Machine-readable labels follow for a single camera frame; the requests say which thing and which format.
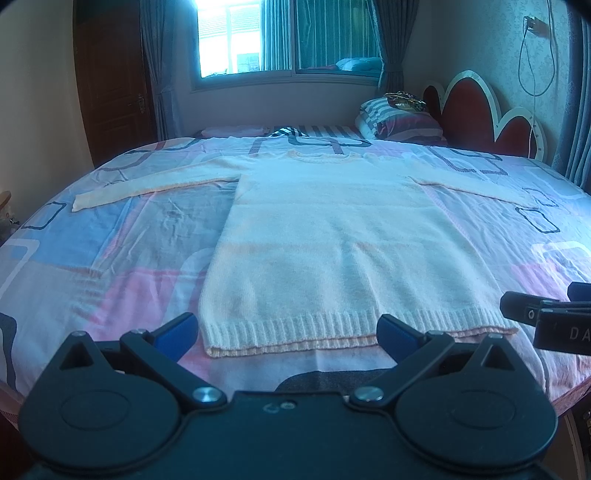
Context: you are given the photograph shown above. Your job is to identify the cream knit sweater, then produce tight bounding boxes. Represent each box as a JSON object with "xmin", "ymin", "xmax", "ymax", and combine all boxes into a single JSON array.
[{"xmin": 73, "ymin": 150, "xmax": 527, "ymax": 357}]

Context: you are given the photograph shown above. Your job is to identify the red white headboard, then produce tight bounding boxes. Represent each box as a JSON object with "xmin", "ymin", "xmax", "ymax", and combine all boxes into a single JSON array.
[{"xmin": 423, "ymin": 70, "xmax": 547, "ymax": 162}]

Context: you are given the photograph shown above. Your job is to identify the folded striped quilt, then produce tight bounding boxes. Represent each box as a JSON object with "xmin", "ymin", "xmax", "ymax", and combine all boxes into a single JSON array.
[{"xmin": 355, "ymin": 97, "xmax": 447, "ymax": 146}]

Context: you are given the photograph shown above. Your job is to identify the colourful item on quilt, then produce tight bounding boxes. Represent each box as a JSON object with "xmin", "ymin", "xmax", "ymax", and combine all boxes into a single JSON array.
[{"xmin": 385, "ymin": 91, "xmax": 428, "ymax": 112}]

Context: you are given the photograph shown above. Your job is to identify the left grey curtain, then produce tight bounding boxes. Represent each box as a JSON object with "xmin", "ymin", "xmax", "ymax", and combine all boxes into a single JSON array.
[{"xmin": 139, "ymin": 0, "xmax": 181, "ymax": 141}]

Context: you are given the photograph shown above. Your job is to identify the pink pillow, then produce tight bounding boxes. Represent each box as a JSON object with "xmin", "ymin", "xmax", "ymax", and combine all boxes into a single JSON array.
[{"xmin": 199, "ymin": 125, "xmax": 270, "ymax": 138}]

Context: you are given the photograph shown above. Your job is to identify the striped black white garment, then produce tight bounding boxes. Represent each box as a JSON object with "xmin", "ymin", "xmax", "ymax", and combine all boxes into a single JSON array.
[{"xmin": 267, "ymin": 126, "xmax": 308, "ymax": 138}]

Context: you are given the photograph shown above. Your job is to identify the right dark curtain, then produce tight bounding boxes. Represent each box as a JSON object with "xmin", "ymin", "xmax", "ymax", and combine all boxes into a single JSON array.
[{"xmin": 369, "ymin": 0, "xmax": 420, "ymax": 94}]

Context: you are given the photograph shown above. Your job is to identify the dark wooden door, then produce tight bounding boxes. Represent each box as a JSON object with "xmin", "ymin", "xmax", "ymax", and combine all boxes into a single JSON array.
[{"xmin": 73, "ymin": 0, "xmax": 156, "ymax": 167}]

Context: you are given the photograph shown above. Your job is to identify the window with curtains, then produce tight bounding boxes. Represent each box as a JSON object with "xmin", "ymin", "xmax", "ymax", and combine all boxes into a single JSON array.
[{"xmin": 189, "ymin": 1, "xmax": 383, "ymax": 88}]

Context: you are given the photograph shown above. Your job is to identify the white hanging cable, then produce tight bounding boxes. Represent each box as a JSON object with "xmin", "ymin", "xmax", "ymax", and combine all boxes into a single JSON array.
[{"xmin": 517, "ymin": 0, "xmax": 558, "ymax": 123}]

